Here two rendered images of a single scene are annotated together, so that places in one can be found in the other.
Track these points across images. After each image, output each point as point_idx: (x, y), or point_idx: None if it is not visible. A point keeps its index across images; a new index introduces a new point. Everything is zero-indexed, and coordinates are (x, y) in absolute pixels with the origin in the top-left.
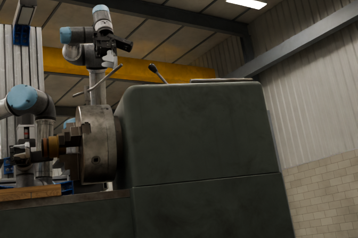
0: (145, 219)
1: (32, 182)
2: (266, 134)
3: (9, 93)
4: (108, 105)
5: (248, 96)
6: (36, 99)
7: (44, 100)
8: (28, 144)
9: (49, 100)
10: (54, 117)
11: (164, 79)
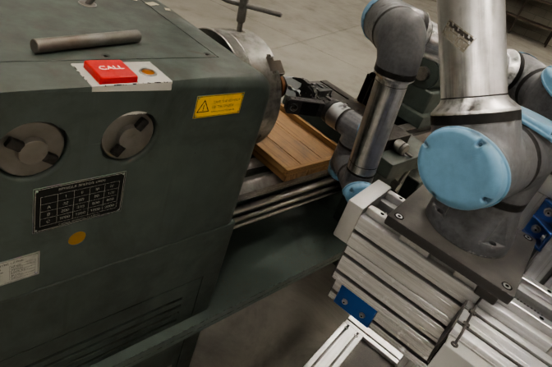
0: None
1: (334, 153)
2: None
3: None
4: (199, 28)
5: None
6: (362, 22)
7: (370, 25)
8: (287, 77)
9: (375, 26)
10: (377, 65)
11: None
